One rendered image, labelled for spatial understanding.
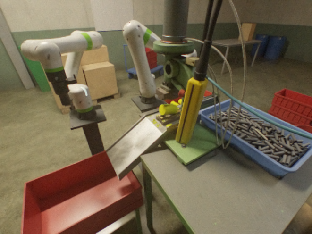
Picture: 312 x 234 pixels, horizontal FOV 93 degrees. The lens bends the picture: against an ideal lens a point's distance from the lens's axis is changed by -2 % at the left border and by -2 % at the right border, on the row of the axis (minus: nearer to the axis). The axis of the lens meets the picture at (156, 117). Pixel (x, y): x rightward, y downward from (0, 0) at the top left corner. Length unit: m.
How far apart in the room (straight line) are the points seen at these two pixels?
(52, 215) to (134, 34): 1.25
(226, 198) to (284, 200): 0.24
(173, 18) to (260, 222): 0.91
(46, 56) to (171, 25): 0.60
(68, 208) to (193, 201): 0.86
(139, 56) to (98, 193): 1.00
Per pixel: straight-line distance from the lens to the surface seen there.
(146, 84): 1.14
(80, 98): 1.22
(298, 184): 1.01
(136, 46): 1.08
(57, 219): 1.29
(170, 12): 0.81
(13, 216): 2.21
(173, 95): 0.91
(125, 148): 1.02
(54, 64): 0.94
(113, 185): 1.28
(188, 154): 0.83
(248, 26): 6.32
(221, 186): 0.81
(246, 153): 0.97
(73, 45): 1.15
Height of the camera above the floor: 1.60
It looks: 34 degrees down
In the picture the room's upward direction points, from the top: straight up
